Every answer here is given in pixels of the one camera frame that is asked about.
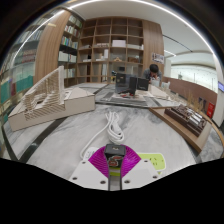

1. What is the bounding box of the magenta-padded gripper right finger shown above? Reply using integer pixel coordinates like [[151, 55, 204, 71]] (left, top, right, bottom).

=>
[[120, 145, 160, 191]]

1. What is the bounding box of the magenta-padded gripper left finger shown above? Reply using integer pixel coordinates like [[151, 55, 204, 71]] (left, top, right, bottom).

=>
[[68, 146, 111, 191]]

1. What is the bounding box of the black charger with red print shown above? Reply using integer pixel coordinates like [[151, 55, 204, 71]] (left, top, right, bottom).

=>
[[103, 143, 127, 178]]

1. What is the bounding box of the green and white power strip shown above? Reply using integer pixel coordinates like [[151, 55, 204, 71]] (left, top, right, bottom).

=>
[[80, 146, 167, 176]]

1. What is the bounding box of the wooden model base board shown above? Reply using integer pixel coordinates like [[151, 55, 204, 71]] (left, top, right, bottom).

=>
[[148, 106, 213, 154]]

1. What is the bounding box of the white architectural model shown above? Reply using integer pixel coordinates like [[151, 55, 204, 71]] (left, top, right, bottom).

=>
[[7, 65, 97, 132]]

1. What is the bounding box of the pale flat model board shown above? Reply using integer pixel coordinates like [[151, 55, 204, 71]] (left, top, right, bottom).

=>
[[109, 91, 148, 103]]

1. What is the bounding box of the dark brown architectural model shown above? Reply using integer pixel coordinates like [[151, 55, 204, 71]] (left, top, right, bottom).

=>
[[164, 103, 208, 138]]

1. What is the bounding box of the small white paper model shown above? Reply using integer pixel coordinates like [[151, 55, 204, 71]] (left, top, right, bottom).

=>
[[148, 83, 171, 100]]

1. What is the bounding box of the large black display box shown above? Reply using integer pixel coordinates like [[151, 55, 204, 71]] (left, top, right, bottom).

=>
[[114, 72, 132, 94]]

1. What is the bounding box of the person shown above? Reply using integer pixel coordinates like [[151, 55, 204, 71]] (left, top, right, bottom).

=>
[[143, 63, 163, 88]]

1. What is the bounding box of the red box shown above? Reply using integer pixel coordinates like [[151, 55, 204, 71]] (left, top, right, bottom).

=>
[[206, 101, 217, 119]]

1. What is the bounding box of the wooden cube shelf unit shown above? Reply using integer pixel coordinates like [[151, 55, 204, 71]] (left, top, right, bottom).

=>
[[75, 17, 145, 84]]

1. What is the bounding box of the tall bookshelf with books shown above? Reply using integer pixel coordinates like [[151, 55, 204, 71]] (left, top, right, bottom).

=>
[[58, 13, 84, 88]]

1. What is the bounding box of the white power strip cable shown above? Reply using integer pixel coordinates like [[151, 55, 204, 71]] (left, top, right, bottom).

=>
[[79, 110, 126, 160]]

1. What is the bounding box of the wall poster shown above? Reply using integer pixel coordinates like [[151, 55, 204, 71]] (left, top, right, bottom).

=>
[[151, 52, 165, 64]]

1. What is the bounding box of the long wall bookshelf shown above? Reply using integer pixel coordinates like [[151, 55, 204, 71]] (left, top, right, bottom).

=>
[[0, 28, 44, 114]]

